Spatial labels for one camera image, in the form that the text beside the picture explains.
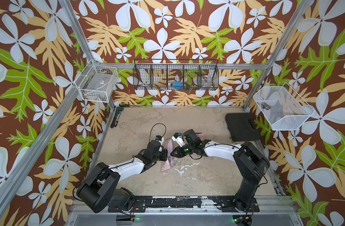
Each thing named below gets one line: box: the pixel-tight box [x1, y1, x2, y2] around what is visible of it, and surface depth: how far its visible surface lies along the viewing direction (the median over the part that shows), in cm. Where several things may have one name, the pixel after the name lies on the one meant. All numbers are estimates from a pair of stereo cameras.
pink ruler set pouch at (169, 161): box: [160, 138, 174, 172], surface depth 87 cm
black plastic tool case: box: [224, 113, 261, 142], surface depth 104 cm
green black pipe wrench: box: [110, 106, 124, 129], surface depth 117 cm
